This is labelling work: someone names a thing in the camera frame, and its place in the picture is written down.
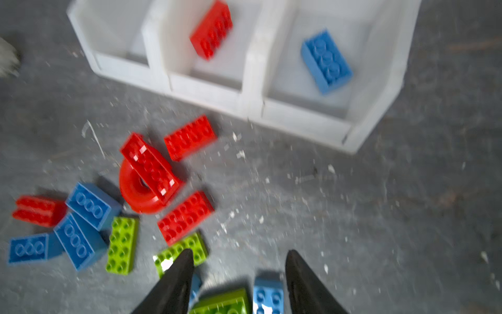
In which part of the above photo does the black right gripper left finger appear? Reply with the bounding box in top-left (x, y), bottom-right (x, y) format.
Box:
top-left (132, 249), bottom-right (194, 314)

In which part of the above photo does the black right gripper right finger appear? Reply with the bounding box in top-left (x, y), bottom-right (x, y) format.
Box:
top-left (285, 250), bottom-right (348, 314)

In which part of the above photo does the blue lego brick slanted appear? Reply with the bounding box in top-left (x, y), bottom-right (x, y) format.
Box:
top-left (188, 273), bottom-right (202, 311)

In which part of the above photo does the green lego brick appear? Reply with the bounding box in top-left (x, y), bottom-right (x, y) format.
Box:
top-left (189, 288), bottom-right (251, 314)
top-left (105, 217), bottom-right (139, 276)
top-left (152, 231), bottom-right (209, 279)

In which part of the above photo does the blue lego brick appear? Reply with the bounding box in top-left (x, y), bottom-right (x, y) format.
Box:
top-left (252, 275), bottom-right (284, 314)
top-left (7, 232), bottom-right (64, 265)
top-left (301, 30), bottom-right (353, 95)
top-left (54, 213), bottom-right (107, 272)
top-left (65, 183), bottom-right (122, 231)

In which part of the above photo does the red lego brick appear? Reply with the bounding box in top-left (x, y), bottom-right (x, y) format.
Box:
top-left (164, 115), bottom-right (217, 162)
top-left (12, 196), bottom-right (67, 228)
top-left (190, 1), bottom-right (233, 61)
top-left (158, 190), bottom-right (214, 245)

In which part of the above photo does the red arch lego piece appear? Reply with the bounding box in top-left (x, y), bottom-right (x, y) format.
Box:
top-left (119, 133), bottom-right (184, 215)

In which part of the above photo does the green lego brick upright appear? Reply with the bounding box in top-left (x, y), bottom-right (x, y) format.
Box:
top-left (105, 217), bottom-right (139, 276)

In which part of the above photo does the white middle sorting bin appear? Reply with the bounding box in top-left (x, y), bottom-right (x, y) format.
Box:
top-left (142, 0), bottom-right (295, 119)

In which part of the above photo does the white sorting bin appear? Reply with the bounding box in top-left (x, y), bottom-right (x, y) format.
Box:
top-left (67, 0), bottom-right (171, 95)
top-left (242, 1), bottom-right (420, 154)
top-left (142, 0), bottom-right (295, 119)

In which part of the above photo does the white right sorting bin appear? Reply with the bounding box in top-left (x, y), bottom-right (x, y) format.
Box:
top-left (242, 1), bottom-right (420, 154)

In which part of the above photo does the white left sorting bin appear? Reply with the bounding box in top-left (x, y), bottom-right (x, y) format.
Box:
top-left (67, 0), bottom-right (171, 95)

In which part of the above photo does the white brown plush toy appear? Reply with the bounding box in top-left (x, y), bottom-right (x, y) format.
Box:
top-left (0, 37), bottom-right (20, 78)

